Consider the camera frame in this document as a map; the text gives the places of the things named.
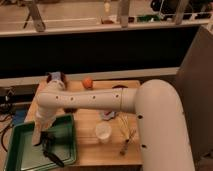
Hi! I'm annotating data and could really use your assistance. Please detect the orange fruit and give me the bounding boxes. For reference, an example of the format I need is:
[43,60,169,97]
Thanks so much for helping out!
[82,77,93,89]

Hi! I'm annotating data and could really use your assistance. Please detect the green plastic tray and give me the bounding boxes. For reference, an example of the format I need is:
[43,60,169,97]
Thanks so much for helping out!
[3,115,77,171]

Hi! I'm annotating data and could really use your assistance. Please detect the black cables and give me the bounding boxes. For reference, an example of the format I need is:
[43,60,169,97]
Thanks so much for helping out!
[0,87,16,153]

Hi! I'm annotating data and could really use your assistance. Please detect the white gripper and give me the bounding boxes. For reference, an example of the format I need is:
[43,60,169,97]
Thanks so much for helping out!
[32,120,49,146]

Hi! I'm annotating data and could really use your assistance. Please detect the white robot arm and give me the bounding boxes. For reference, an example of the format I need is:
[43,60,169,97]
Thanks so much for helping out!
[35,79,195,171]

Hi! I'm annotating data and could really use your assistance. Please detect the bunch of dark grapes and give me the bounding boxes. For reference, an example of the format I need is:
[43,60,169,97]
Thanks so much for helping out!
[64,108,77,113]

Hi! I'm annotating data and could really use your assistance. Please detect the metal fork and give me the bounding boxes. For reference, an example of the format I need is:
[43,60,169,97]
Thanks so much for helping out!
[120,130,136,156]

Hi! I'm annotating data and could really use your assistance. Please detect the blue sponge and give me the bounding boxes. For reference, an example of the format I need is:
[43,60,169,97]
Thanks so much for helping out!
[50,72,62,80]

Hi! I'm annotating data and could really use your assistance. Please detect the grey blue cloth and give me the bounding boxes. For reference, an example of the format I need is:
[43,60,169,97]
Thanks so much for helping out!
[100,111,116,121]

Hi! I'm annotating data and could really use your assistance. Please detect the brown bowl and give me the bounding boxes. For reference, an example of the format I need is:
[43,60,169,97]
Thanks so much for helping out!
[46,72,67,87]

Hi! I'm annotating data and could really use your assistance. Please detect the wooden board table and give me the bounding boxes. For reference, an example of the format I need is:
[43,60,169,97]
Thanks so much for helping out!
[25,80,142,170]

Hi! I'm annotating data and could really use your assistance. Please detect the white cup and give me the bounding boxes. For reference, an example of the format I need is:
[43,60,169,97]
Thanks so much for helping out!
[95,122,112,143]

